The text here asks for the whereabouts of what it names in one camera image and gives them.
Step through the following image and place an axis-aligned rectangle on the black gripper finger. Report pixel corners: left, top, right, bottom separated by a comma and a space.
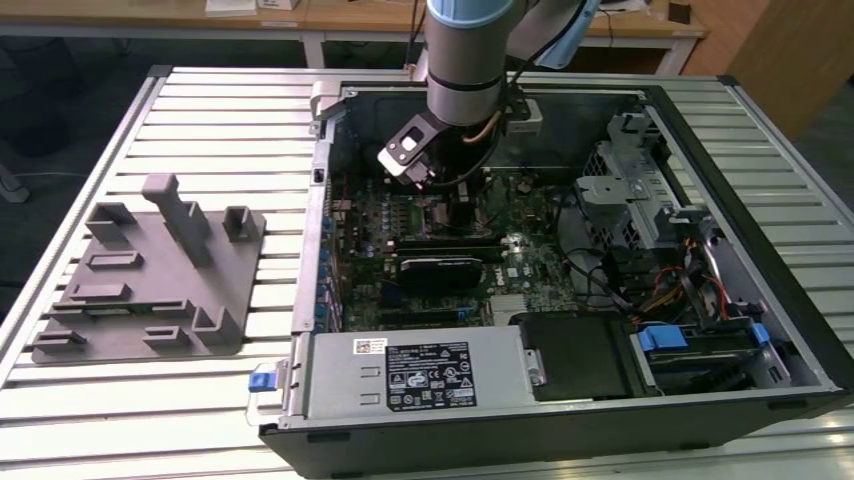
448, 179, 481, 229

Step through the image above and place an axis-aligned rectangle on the CPU socket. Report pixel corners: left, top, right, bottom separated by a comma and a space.
417, 193, 496, 237

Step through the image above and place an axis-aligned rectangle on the black graphics card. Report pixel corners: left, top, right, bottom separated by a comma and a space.
397, 255, 488, 292

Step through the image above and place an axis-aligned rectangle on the green motherboard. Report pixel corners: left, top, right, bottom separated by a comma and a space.
330, 169, 577, 334

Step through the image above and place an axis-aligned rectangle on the silver chipset heatsink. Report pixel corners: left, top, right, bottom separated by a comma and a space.
490, 294, 530, 322

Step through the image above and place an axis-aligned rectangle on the metal drive cage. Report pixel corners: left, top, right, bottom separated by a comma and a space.
573, 112, 689, 251

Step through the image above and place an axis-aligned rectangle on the black plastic bay cover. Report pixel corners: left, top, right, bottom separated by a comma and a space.
517, 312, 636, 402

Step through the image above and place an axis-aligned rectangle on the silver power supply unit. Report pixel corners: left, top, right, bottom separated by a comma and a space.
278, 327, 544, 427

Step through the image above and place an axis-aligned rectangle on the hard disk in blue carrier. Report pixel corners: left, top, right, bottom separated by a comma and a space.
637, 324, 766, 396

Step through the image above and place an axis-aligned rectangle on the blue power supply latch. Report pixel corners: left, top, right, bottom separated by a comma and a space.
247, 363, 279, 393

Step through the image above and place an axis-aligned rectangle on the black and silver PC case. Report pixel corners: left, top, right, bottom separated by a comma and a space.
257, 78, 854, 479

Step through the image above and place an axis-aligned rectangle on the grey parts rack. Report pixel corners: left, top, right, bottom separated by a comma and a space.
30, 173, 269, 366

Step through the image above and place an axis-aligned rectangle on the wooden cabinet panel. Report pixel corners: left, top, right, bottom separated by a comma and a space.
684, 0, 854, 146

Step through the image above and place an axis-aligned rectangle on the green RAM stick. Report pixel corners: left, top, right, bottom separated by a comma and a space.
83, 304, 154, 318

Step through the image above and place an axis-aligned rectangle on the grey floor stand foot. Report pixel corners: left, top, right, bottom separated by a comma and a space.
0, 162, 30, 204

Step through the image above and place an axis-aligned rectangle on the silver wrist camera black mount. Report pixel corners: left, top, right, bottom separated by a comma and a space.
377, 113, 444, 189

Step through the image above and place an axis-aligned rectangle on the tan arm cable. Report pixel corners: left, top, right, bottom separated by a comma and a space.
464, 112, 501, 147

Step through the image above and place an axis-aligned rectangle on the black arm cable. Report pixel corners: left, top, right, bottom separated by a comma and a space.
426, 29, 589, 190

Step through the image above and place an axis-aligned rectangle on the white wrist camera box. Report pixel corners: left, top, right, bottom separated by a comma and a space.
505, 99, 546, 136

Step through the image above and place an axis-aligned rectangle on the black wire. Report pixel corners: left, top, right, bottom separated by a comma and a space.
558, 187, 636, 321

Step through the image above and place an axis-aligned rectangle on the yellow wire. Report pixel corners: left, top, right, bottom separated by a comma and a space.
640, 279, 700, 311

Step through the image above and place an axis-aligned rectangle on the red wire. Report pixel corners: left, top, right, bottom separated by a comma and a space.
657, 267, 733, 321

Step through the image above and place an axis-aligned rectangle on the wooden desk white frame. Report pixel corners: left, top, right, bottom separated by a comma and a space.
0, 0, 710, 76

